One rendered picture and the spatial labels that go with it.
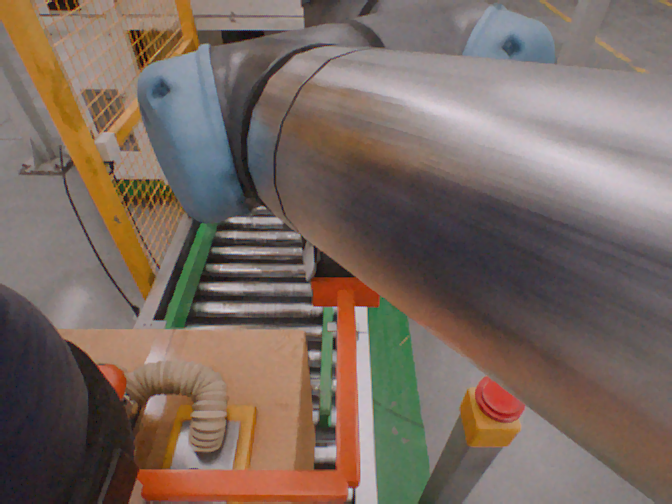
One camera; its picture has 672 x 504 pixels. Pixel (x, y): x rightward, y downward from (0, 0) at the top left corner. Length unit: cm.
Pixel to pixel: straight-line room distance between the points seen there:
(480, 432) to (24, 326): 59
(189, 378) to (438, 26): 44
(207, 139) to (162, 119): 2
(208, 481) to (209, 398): 13
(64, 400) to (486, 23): 30
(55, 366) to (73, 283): 227
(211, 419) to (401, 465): 125
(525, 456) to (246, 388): 139
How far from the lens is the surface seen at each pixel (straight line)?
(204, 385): 53
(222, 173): 17
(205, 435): 53
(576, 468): 190
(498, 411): 66
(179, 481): 42
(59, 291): 254
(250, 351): 63
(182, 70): 19
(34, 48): 119
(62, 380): 28
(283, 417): 58
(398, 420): 177
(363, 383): 115
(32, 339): 27
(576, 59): 300
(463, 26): 26
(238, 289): 144
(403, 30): 24
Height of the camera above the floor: 161
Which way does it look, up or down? 44 degrees down
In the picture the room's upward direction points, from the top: straight up
